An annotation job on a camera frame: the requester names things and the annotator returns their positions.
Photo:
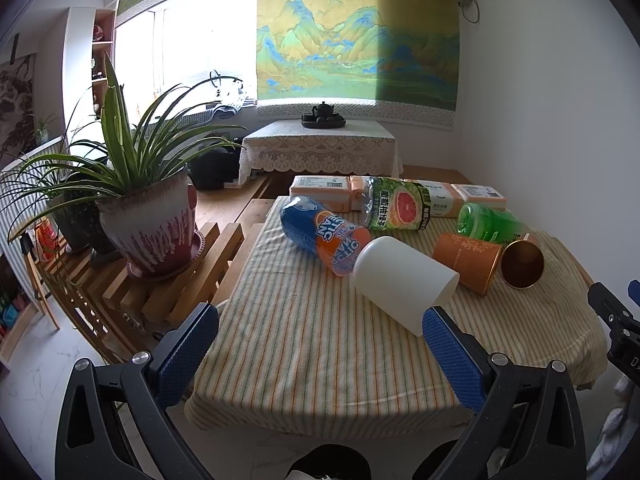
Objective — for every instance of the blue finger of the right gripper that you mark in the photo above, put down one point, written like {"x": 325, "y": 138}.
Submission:
{"x": 605, "y": 304}
{"x": 634, "y": 291}

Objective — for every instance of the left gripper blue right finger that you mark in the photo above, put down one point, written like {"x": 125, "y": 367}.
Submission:
{"x": 462, "y": 359}

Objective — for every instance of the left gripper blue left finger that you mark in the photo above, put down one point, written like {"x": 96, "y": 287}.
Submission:
{"x": 179, "y": 354}

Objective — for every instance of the green plastic cup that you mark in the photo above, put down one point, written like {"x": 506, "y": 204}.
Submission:
{"x": 488, "y": 225}

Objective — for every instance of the copper metal cup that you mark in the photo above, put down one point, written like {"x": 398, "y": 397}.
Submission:
{"x": 522, "y": 262}

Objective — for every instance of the orange paper cup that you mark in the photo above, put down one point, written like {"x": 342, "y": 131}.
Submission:
{"x": 474, "y": 260}

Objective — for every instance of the white plastic cup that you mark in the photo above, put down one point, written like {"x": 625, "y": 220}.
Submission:
{"x": 402, "y": 281}

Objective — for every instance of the wooden slatted plant stand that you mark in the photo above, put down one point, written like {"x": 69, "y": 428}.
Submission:
{"x": 117, "y": 314}

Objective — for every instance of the striped table cloth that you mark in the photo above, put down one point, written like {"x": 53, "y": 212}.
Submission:
{"x": 300, "y": 350}

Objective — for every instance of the right orange tissue pack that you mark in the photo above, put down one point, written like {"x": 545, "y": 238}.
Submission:
{"x": 482, "y": 195}

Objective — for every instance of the dark potted plant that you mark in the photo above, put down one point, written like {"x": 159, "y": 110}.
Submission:
{"x": 75, "y": 219}

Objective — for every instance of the spider plant in red-white pot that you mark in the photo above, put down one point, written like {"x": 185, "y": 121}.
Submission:
{"x": 137, "y": 175}

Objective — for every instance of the black bag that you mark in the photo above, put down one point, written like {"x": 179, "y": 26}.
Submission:
{"x": 209, "y": 172}

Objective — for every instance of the left orange tissue pack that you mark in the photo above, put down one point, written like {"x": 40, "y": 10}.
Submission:
{"x": 332, "y": 191}

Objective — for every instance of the lace-covered low table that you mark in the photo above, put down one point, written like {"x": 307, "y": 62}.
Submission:
{"x": 361, "y": 147}

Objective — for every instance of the black teapot on tray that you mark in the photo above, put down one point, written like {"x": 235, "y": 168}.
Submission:
{"x": 323, "y": 116}

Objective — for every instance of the landscape painting roller blind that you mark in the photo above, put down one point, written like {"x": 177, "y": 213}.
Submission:
{"x": 400, "y": 51}

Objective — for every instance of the ink painting wall scroll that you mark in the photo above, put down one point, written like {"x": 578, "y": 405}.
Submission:
{"x": 17, "y": 120}

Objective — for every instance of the white pink wall shelf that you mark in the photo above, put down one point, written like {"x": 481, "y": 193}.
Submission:
{"x": 89, "y": 39}

